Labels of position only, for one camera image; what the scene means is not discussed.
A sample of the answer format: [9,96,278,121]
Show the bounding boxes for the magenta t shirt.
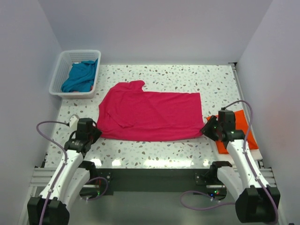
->
[97,80,204,142]

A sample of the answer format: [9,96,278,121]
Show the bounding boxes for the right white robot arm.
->
[201,108,280,224]

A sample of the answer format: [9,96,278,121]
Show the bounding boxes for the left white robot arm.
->
[27,117,108,225]

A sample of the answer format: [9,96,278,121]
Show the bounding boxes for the folded orange t shirt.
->
[206,110,259,155]

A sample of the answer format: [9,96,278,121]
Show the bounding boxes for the blue t shirt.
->
[61,59,98,93]

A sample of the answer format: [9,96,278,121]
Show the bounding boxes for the white plastic basket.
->
[49,50,101,99]

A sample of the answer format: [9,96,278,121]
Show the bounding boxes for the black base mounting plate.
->
[80,168,228,198]

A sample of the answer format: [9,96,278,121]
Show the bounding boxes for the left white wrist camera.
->
[67,114,79,129]

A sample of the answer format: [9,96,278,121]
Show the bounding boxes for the aluminium frame rail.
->
[30,168,277,187]

